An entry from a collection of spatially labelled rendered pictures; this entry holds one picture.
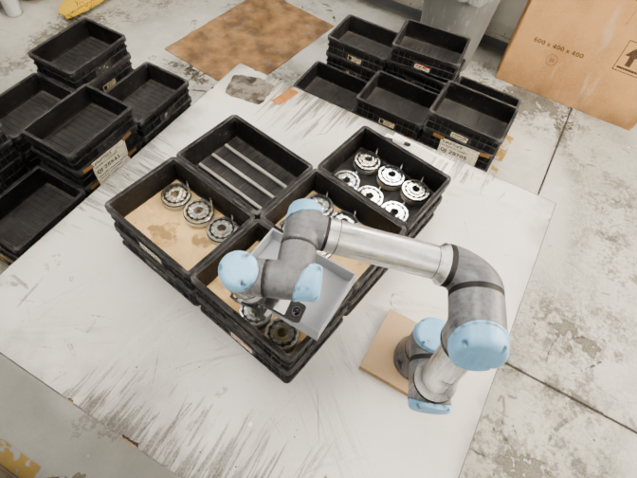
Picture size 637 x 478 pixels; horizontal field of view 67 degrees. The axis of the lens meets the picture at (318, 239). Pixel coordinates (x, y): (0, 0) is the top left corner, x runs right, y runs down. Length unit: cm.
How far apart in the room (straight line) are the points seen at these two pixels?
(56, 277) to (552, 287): 237
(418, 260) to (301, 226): 25
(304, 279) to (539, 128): 300
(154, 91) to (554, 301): 246
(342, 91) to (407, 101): 42
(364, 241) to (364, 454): 75
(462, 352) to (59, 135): 214
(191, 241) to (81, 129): 114
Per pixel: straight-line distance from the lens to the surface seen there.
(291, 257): 92
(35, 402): 250
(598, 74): 396
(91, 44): 314
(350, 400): 156
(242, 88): 236
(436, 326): 143
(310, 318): 125
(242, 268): 89
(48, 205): 266
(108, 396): 163
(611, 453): 268
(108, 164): 254
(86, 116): 269
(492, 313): 100
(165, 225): 171
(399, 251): 100
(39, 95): 307
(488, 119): 281
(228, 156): 188
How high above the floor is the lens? 219
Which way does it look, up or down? 56 degrees down
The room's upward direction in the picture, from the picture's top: 8 degrees clockwise
